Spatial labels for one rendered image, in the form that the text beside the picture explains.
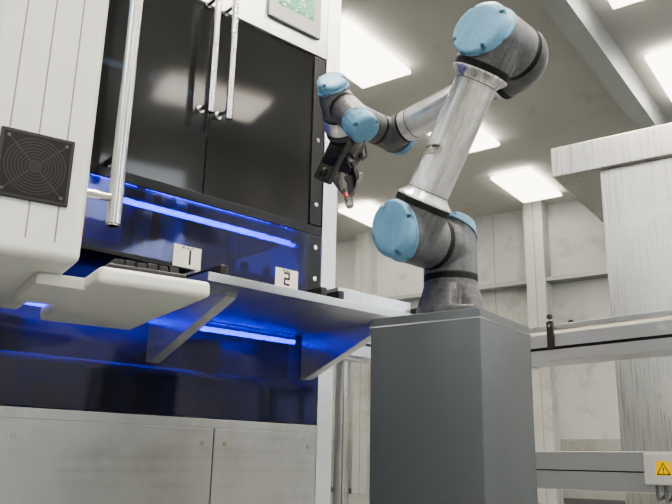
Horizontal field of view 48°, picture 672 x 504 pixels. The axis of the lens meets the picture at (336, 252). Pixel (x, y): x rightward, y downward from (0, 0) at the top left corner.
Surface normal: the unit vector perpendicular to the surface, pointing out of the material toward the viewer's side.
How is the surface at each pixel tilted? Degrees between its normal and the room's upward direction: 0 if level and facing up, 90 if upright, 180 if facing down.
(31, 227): 90
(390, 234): 96
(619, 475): 90
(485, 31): 83
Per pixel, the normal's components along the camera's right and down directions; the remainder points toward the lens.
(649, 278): -0.57, -0.23
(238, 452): 0.67, -0.18
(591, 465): -0.74, -0.19
